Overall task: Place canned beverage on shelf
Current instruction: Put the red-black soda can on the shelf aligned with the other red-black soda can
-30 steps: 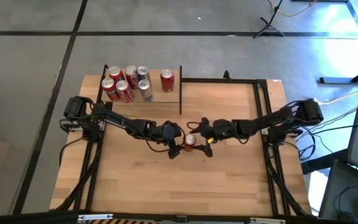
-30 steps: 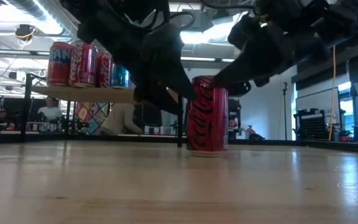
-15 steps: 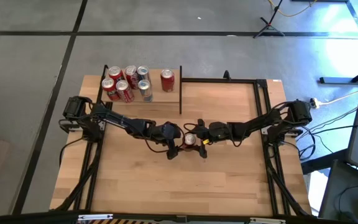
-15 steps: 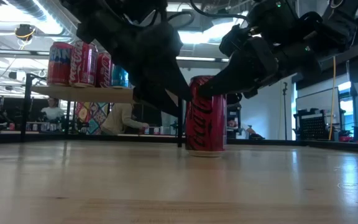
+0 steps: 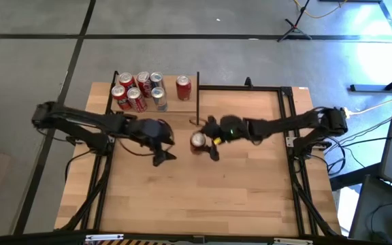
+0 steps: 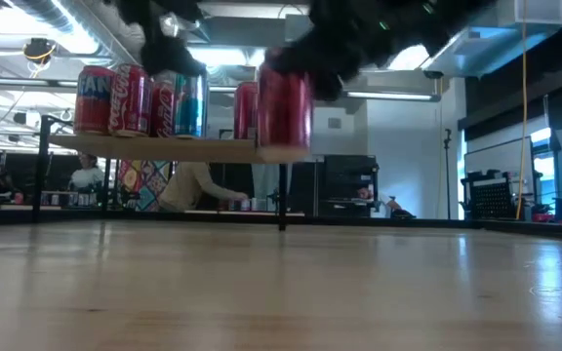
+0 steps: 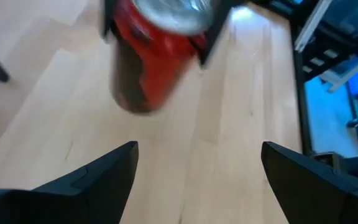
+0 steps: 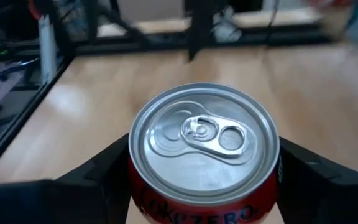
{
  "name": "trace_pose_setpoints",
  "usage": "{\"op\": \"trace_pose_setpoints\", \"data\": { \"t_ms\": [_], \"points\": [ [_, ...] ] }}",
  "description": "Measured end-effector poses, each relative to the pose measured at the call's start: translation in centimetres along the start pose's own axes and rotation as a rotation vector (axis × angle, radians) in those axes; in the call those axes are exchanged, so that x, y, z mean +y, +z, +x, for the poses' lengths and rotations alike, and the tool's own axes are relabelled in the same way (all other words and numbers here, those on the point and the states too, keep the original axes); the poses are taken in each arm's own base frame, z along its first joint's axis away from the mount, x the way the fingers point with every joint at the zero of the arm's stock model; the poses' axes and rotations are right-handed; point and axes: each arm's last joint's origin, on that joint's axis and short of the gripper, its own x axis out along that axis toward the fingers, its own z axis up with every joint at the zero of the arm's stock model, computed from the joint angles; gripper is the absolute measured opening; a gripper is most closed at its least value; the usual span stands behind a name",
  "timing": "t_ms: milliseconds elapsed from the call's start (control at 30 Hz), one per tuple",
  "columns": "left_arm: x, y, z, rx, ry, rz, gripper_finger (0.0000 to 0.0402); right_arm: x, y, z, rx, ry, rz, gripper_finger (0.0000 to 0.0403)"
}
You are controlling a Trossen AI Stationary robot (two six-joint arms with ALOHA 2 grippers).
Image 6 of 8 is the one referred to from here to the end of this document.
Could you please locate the red can with recycle print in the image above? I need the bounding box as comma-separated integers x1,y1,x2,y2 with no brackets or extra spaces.
257,65,314,150

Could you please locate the wooden shelf with black legs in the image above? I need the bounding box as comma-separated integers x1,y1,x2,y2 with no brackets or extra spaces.
34,115,311,233

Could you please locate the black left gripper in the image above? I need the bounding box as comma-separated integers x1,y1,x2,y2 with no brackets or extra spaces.
113,0,209,78

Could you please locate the black perforated crate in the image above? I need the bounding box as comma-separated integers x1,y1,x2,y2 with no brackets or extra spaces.
460,169,514,221

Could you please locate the silver teal beverage can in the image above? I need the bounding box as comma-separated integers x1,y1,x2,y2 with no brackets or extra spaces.
173,72,210,139

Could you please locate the silver ventilation duct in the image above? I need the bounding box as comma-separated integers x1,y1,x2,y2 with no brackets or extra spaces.
161,13,188,39

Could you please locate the person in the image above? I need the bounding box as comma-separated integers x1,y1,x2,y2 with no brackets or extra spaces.
356,186,399,219
67,152,107,194
157,161,252,213

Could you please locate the black tripod stand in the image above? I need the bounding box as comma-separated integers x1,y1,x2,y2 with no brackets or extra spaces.
442,128,454,220

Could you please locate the fluorescent ceiling light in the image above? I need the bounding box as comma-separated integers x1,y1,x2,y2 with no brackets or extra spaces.
344,90,434,102

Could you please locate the black shelf cart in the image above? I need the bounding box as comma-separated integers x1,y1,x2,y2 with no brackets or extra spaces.
322,154,381,219

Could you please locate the red Fanta can blue print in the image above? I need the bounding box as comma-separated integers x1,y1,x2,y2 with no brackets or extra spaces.
73,65,116,136

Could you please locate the black yellow ceiling cable reel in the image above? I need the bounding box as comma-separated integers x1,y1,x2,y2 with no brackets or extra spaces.
21,37,59,65

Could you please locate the dark red soda can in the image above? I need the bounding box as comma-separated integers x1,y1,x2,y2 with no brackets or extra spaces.
233,81,261,141

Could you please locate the colourful patchwork poster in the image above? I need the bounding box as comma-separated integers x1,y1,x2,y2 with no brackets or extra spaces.
117,160,173,213

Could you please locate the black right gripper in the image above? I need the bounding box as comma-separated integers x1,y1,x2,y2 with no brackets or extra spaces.
263,0,439,102

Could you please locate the yellow cable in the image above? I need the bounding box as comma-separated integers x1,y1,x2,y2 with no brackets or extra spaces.
514,0,529,221

